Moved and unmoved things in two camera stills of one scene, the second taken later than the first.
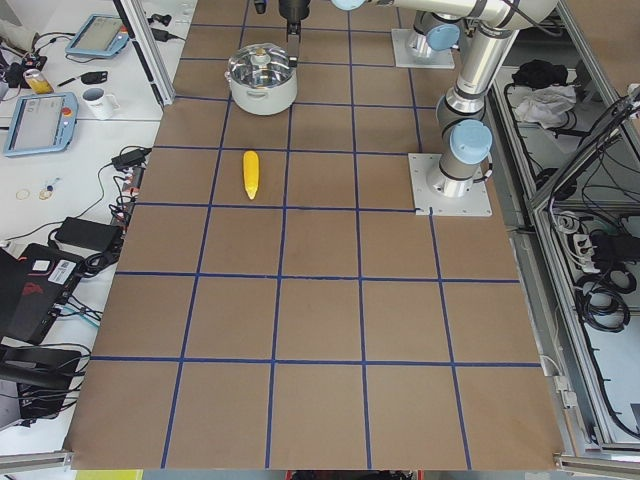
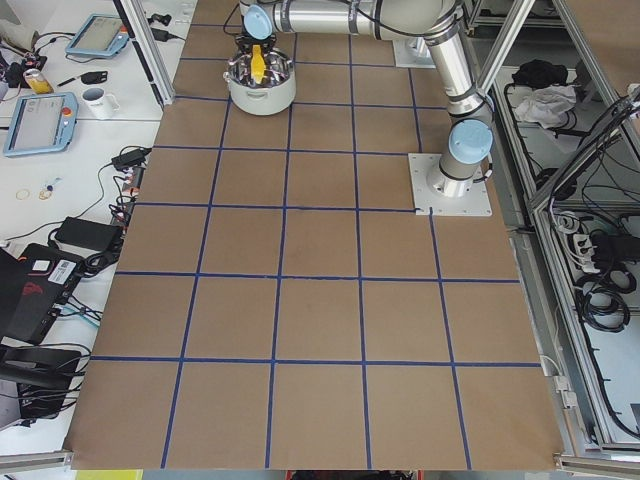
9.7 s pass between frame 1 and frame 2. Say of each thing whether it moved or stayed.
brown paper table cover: stayed
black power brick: stayed
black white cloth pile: stayed
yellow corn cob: moved
